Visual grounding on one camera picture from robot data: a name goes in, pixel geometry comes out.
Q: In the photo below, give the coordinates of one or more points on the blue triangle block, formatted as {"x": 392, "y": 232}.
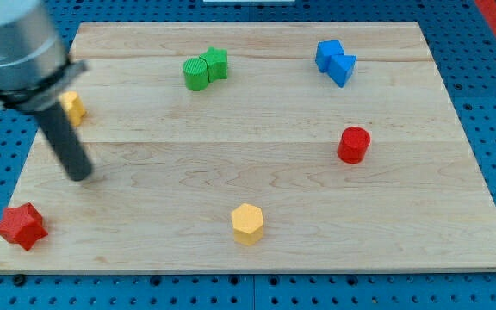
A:
{"x": 340, "y": 68}

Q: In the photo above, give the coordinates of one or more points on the red cylinder block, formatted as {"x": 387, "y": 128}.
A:
{"x": 353, "y": 145}

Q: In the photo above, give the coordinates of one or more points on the red star block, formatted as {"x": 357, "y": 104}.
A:
{"x": 22, "y": 226}

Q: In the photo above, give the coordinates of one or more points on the yellow hexagon block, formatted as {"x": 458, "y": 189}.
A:
{"x": 247, "y": 224}

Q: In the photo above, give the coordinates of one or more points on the green star block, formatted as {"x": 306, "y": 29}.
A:
{"x": 217, "y": 63}

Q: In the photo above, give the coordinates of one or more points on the green cylinder block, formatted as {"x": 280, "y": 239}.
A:
{"x": 195, "y": 72}

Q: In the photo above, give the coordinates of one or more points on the blue cube block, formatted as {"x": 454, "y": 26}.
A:
{"x": 325, "y": 50}

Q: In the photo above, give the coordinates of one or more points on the light wooden board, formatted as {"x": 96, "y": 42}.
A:
{"x": 171, "y": 164}

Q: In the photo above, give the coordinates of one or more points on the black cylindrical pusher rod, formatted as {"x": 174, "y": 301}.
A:
{"x": 62, "y": 138}

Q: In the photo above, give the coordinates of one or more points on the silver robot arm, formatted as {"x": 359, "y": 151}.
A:
{"x": 35, "y": 67}

